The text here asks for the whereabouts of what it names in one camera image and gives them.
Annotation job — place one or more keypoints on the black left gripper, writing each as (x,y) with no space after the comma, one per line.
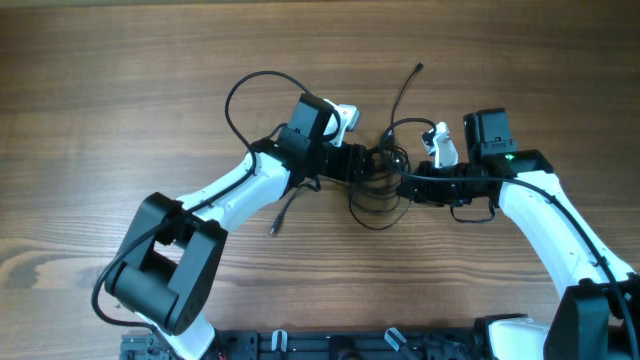
(349,167)

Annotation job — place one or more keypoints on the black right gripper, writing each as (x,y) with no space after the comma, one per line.
(427,192)

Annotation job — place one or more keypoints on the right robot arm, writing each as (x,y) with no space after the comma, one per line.
(598,314)

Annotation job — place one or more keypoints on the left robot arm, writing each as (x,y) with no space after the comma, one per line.
(167,262)

